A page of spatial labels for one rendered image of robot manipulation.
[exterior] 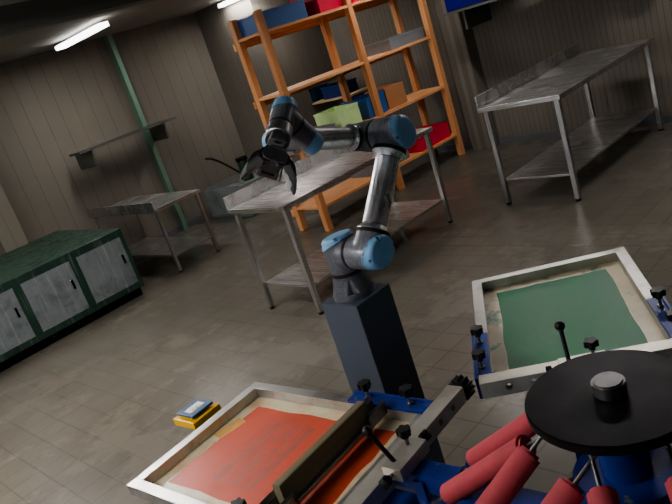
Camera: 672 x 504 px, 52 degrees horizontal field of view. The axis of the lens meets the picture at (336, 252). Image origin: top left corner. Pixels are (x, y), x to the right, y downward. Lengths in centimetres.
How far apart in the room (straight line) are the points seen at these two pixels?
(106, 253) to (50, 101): 286
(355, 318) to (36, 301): 557
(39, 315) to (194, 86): 486
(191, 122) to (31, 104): 238
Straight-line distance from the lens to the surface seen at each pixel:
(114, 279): 792
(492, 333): 245
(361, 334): 239
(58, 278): 768
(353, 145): 241
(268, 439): 227
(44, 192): 984
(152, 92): 1069
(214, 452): 234
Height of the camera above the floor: 207
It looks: 17 degrees down
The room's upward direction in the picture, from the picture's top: 18 degrees counter-clockwise
